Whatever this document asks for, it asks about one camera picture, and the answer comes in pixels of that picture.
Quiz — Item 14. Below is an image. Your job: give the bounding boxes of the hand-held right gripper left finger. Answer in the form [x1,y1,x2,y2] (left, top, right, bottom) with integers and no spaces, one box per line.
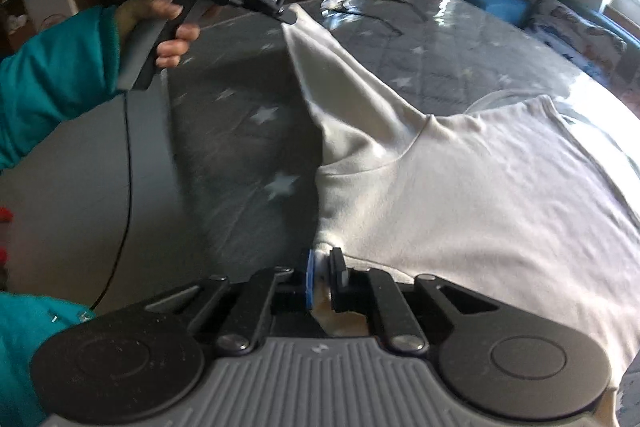
[145,249,321,355]

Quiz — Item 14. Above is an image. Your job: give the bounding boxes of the white t-shirt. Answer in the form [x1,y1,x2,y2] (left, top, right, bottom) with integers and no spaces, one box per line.
[281,2,640,427]

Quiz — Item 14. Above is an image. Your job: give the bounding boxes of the black cable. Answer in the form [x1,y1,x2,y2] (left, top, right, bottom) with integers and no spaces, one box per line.
[88,89,132,311]

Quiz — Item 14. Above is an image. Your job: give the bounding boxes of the person's teal jacket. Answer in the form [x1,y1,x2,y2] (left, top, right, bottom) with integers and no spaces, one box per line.
[0,291,97,427]

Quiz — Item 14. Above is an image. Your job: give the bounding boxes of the butterfly print cushion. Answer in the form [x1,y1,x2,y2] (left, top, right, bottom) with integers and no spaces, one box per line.
[524,3,629,78]

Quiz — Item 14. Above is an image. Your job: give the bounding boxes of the person's left hand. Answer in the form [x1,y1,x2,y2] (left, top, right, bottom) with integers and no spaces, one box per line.
[115,0,202,68]

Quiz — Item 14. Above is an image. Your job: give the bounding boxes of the rimless eyeglasses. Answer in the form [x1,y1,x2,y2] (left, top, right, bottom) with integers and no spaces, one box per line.
[320,0,422,28]

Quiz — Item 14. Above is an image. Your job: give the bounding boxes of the person's left forearm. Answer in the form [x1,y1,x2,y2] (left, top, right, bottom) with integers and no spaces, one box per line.
[0,6,122,171]

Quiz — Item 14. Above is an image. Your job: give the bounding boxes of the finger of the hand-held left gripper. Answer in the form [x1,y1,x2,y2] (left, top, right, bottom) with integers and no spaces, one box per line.
[256,0,299,26]

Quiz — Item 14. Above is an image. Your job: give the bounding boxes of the blue sofa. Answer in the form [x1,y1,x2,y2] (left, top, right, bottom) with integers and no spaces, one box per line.
[454,0,640,88]

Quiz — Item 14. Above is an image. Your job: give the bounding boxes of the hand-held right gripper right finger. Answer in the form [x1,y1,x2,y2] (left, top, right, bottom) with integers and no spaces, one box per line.
[327,247,501,354]

